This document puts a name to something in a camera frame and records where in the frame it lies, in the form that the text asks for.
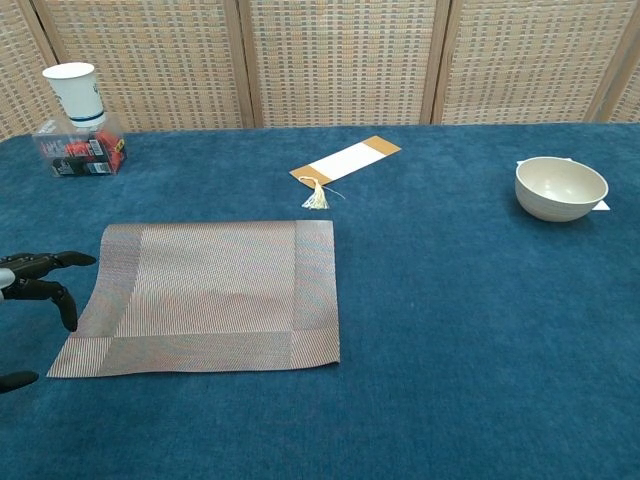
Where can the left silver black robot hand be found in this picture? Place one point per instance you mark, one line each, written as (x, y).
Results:
(30, 290)

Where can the woven beige placemat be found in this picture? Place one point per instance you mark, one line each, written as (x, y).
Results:
(210, 300)

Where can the cream bowl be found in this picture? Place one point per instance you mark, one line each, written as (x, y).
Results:
(560, 200)

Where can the clear box with red items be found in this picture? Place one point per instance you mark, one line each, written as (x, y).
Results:
(85, 160)

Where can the white paper cup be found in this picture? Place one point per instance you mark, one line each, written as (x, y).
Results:
(77, 95)

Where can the tan white bookmark with tassel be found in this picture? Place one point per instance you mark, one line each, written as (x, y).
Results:
(345, 160)

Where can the woven bamboo folding screen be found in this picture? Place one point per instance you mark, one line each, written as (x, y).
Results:
(340, 60)

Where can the blue felt table cover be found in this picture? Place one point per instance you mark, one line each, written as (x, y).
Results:
(450, 325)

